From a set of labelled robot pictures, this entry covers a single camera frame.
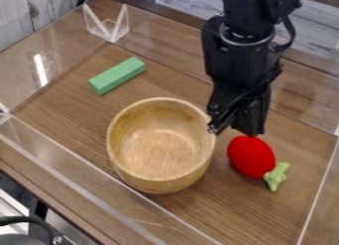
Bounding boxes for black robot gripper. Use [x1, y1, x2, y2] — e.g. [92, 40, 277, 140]
[201, 15, 280, 137]

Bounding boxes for red plush strawberry toy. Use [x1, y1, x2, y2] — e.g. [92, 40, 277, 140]
[227, 136, 289, 191]

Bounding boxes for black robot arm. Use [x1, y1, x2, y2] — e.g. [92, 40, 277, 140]
[201, 0, 300, 137]

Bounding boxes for wooden bowl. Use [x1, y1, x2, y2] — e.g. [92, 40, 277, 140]
[105, 97, 216, 194]

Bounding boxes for green rectangular block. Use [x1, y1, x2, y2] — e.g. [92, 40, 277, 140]
[86, 57, 145, 95]

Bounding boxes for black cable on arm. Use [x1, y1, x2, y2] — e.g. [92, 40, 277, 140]
[268, 15, 296, 54]

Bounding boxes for clear acrylic corner bracket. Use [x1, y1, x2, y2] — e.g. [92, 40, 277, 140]
[82, 4, 129, 43]

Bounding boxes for black metal frame with screw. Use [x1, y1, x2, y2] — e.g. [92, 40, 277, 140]
[29, 201, 77, 245]

